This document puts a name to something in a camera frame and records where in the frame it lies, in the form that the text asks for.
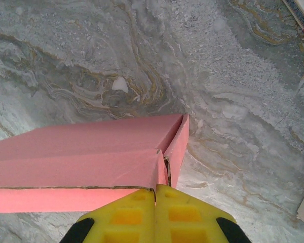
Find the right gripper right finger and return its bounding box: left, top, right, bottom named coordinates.
left=154, top=184, right=250, bottom=243

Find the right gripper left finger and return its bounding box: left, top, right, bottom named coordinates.
left=62, top=187, right=157, bottom=243

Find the pink paper box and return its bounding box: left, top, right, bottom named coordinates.
left=0, top=113, right=191, bottom=214

